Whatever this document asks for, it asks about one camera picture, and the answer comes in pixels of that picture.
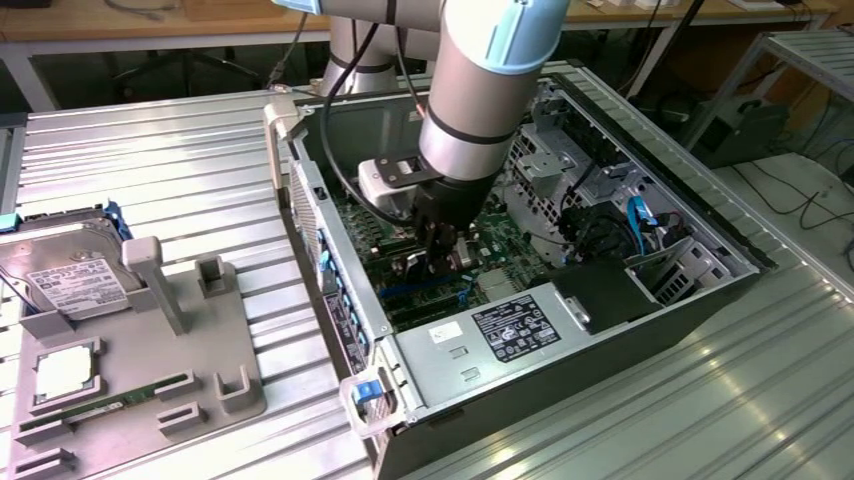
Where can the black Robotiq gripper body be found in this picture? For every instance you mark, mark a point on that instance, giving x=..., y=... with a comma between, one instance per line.
x=447, y=205

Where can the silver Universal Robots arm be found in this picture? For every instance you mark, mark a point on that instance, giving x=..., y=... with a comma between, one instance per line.
x=474, y=90

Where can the long blue expansion slot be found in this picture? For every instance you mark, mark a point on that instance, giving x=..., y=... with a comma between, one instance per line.
x=414, y=287

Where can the green motherboard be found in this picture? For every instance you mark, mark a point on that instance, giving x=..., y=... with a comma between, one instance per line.
x=507, y=250

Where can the silver chipset heatsink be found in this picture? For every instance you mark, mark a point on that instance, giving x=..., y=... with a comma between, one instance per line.
x=502, y=284

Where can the metal disk bay cage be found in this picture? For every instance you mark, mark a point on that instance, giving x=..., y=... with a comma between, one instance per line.
x=543, y=190

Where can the grey power supply unit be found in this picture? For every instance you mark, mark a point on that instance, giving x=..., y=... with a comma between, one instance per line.
x=454, y=370

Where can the blue case latch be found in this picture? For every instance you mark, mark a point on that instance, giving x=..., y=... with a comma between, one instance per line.
x=366, y=391

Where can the open black PC case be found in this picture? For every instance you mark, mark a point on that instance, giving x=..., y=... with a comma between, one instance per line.
x=600, y=360

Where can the blue disk caddy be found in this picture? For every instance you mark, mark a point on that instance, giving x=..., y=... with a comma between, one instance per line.
x=119, y=220

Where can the black box on floor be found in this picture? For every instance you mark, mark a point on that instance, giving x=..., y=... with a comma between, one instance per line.
x=747, y=135

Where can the grey parts rack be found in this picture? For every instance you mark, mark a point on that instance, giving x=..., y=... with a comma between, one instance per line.
x=133, y=360

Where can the silver hard disk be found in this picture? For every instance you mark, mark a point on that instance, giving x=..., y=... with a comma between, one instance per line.
x=73, y=280

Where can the green RAM stick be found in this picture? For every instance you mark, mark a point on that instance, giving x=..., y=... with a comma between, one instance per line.
x=127, y=397

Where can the silver CPU chip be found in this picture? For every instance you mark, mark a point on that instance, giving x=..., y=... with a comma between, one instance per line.
x=63, y=372

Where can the metal slat side table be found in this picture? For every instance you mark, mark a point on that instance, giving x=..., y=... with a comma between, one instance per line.
x=814, y=55

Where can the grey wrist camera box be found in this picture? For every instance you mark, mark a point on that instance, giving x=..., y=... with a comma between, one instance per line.
x=383, y=195

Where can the black plastic air duct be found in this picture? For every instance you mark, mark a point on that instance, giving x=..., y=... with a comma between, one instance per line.
x=600, y=295

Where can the grey metal frame piece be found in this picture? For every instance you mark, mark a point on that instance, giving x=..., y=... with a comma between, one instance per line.
x=9, y=155

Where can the wooden desk with white frame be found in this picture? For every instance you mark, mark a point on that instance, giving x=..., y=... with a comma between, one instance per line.
x=67, y=27

